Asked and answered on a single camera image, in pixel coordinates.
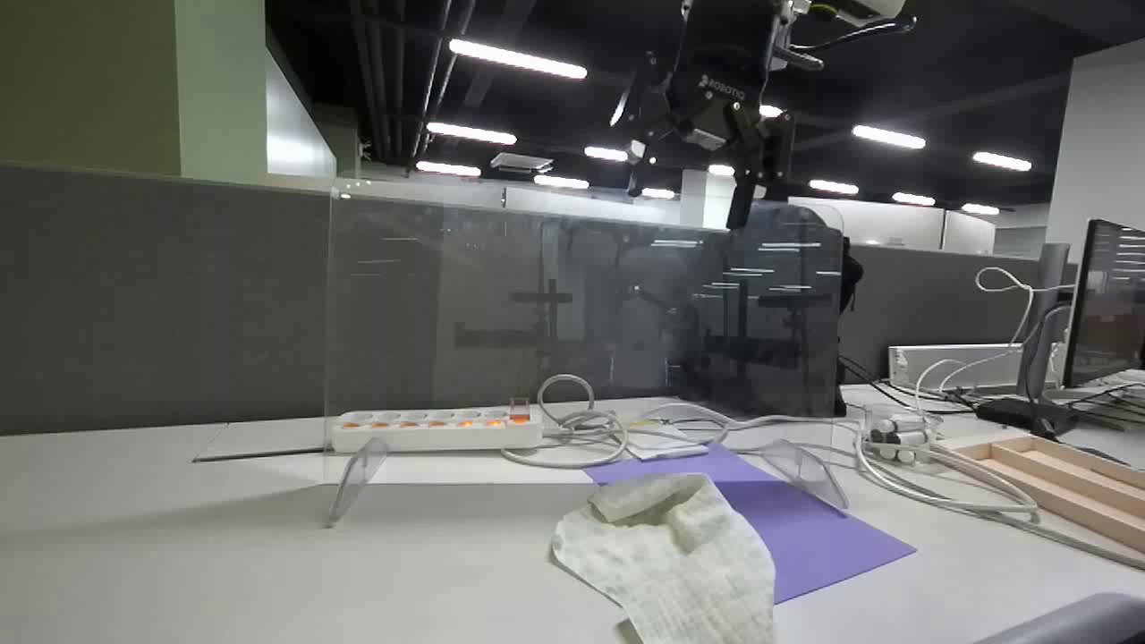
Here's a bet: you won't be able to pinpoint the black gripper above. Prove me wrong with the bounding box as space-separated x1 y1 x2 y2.
725 110 794 231

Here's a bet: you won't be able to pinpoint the white patterned cloth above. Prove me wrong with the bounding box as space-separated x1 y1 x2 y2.
551 474 776 644

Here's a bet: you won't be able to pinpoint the clear glass panel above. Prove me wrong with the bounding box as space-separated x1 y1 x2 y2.
325 193 814 505

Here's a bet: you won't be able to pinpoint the white box on desk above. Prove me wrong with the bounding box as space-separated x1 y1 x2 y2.
888 343 1018 389

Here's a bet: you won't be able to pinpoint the white power adapters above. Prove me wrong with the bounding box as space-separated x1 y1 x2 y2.
865 417 932 466

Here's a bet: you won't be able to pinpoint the black monitor stand base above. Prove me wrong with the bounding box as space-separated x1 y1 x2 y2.
974 399 1076 442

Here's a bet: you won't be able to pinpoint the computer monitor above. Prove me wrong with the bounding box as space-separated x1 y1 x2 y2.
1061 219 1145 386

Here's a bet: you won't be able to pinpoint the purple paper sheet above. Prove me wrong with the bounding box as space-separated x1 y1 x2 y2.
589 452 911 602

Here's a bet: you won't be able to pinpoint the white power strip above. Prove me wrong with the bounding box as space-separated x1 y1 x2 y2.
329 406 545 456

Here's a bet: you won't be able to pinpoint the grey desk partition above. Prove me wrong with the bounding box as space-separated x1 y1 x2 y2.
0 165 329 435

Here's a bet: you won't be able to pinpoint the white coiled cable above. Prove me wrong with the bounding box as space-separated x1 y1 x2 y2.
498 369 766 474

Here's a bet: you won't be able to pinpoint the wooden frame tray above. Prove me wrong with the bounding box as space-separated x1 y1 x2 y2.
955 435 1145 555

